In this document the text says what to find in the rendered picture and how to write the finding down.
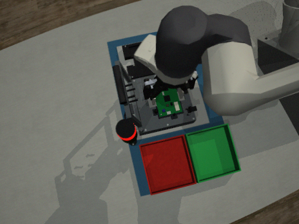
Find green open-top bin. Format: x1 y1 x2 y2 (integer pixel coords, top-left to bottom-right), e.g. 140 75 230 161
185 123 241 183

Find green circuit board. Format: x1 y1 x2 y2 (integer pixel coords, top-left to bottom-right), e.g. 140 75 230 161
155 88 182 117

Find red open-top bin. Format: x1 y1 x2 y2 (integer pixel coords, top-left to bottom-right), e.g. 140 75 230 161
139 135 197 195

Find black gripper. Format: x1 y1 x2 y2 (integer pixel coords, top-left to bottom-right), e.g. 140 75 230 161
143 76 198 105

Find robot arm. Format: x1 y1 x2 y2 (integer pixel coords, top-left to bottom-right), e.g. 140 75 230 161
134 0 299 116

